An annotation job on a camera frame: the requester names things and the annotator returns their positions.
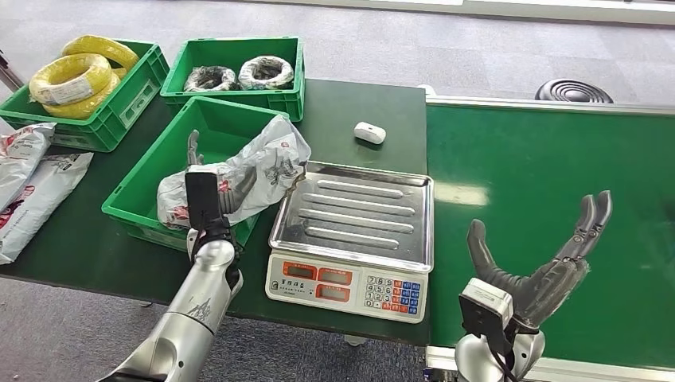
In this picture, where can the empty green plastic crate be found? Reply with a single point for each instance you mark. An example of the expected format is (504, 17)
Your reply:
(153, 163)

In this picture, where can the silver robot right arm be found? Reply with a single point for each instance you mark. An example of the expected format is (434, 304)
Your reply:
(474, 364)

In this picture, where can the green conveyor belt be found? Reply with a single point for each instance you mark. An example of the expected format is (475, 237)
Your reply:
(527, 158)

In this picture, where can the green crate with label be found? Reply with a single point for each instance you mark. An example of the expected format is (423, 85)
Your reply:
(114, 117)

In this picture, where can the electronic scale with steel tray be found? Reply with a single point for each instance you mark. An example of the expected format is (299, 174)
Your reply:
(353, 221)

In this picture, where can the grey metal stand leg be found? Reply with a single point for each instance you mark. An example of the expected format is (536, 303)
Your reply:
(8, 74)

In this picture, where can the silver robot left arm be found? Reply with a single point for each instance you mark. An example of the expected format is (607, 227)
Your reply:
(195, 311)

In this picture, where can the black ribbed round disc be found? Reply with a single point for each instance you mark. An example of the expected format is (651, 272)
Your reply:
(575, 92)

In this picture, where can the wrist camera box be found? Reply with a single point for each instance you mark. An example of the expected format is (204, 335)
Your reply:
(203, 198)
(482, 311)

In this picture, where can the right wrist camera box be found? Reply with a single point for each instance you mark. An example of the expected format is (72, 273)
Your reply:
(482, 311)

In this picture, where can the white red-printed poly mailer package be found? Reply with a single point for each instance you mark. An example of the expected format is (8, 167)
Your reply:
(269, 158)

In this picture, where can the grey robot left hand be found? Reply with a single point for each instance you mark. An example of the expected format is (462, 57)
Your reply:
(237, 190)

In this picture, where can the small white plastic device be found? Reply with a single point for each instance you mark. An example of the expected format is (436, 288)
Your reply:
(369, 133)

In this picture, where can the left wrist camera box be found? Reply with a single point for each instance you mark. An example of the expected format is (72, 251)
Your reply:
(203, 198)

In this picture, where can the dark green table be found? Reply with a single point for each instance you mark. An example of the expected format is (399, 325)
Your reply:
(348, 105)

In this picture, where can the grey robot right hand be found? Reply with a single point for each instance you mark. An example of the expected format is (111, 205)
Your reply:
(548, 290)

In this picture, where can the white poly mailer bag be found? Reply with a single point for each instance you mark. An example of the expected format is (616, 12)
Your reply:
(37, 199)
(21, 157)

